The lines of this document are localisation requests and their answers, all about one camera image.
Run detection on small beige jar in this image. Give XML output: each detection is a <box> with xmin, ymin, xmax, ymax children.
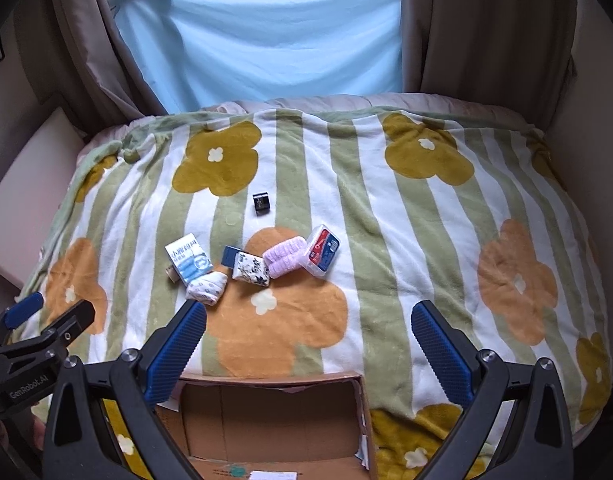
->
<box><xmin>165</xmin><ymin>266</ymin><xmax>180</xmax><ymax>283</ymax></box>

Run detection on brown drape right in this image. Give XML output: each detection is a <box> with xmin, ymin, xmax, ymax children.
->
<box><xmin>401</xmin><ymin>0</ymin><xmax>577</xmax><ymax>128</ymax></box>

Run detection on pink towel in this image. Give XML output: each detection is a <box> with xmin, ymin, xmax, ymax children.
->
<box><xmin>262</xmin><ymin>236</ymin><xmax>307</xmax><ymax>280</ymax></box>

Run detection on red blue tissue pack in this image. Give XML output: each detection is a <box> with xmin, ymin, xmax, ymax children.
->
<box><xmin>299</xmin><ymin>224</ymin><xmax>340</xmax><ymax>278</ymax></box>

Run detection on brown drape left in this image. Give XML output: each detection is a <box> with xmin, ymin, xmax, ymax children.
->
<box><xmin>14</xmin><ymin>0</ymin><xmax>165</xmax><ymax>133</ymax></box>

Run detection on white bedside cushion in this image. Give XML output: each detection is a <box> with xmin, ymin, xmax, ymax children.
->
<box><xmin>0</xmin><ymin>107</ymin><xmax>84</xmax><ymax>288</ymax></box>

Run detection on cardboard box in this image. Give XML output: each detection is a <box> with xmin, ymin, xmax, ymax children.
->
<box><xmin>156</xmin><ymin>373</ymin><xmax>377</xmax><ymax>479</ymax></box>

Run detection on white patterned socks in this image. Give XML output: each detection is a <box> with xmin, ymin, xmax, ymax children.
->
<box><xmin>186</xmin><ymin>271</ymin><xmax>228</xmax><ymax>307</ymax></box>

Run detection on small black jar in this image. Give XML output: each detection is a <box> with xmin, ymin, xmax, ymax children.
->
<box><xmin>252</xmin><ymin>192</ymin><xmax>271</xmax><ymax>216</ymax></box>

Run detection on white floral tissue pack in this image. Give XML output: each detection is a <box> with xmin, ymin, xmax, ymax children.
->
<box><xmin>232</xmin><ymin>252</ymin><xmax>271</xmax><ymax>287</ymax></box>

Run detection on small dark blue box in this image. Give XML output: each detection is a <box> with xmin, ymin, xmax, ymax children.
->
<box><xmin>221</xmin><ymin>246</ymin><xmax>241</xmax><ymax>269</ymax></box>

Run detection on floral striped fleece blanket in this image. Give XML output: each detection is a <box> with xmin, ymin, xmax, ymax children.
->
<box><xmin>16</xmin><ymin>107</ymin><xmax>613</xmax><ymax>479</ymax></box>

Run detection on brown drape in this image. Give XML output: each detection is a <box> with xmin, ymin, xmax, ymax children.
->
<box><xmin>14</xmin><ymin>0</ymin><xmax>165</xmax><ymax>133</ymax></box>
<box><xmin>401</xmin><ymin>0</ymin><xmax>577</xmax><ymax>128</ymax></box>

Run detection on light blue window curtain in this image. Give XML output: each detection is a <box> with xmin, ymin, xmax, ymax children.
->
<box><xmin>112</xmin><ymin>0</ymin><xmax>402</xmax><ymax>113</ymax></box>

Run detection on blue white carton box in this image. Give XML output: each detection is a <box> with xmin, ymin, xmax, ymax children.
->
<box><xmin>165</xmin><ymin>233</ymin><xmax>213</xmax><ymax>286</ymax></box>

